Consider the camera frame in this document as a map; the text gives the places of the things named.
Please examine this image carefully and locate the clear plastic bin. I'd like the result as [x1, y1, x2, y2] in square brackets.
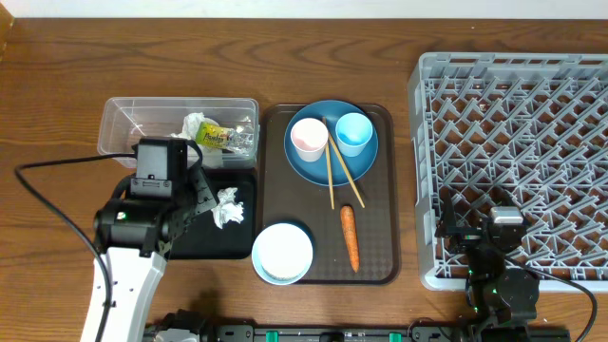
[97, 97, 259, 169]

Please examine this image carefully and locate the light blue cup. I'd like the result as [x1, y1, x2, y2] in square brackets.
[335, 112, 373, 157]

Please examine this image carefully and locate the green foil snack wrapper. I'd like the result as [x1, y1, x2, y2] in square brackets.
[195, 123, 254, 155]

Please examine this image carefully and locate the light blue bowl of rice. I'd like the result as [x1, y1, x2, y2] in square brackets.
[251, 222, 314, 286]

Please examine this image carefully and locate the brown serving tray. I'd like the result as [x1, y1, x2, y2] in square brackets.
[257, 104, 400, 285]

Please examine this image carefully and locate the wooden chopstick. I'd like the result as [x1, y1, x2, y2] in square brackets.
[322, 117, 334, 210]
[328, 134, 366, 208]

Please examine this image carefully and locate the orange carrot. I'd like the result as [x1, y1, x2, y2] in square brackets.
[340, 205, 360, 273]

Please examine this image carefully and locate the crumpled white paper napkin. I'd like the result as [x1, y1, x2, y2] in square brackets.
[170, 112, 223, 169]

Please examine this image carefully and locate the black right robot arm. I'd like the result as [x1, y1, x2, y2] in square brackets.
[435, 193, 540, 341]

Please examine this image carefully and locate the black plastic bin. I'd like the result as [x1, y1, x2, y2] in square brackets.
[170, 170, 257, 260]

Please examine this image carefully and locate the white paper ball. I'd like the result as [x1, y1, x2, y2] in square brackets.
[212, 187, 244, 229]

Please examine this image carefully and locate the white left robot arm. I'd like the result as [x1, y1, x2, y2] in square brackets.
[81, 165, 219, 341]

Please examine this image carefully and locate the dark blue plate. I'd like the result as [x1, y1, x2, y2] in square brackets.
[284, 100, 379, 186]

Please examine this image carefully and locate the pink cup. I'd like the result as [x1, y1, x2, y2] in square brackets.
[290, 118, 329, 162]

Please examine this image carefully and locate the grey dishwasher rack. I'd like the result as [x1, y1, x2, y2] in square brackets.
[408, 52, 607, 294]

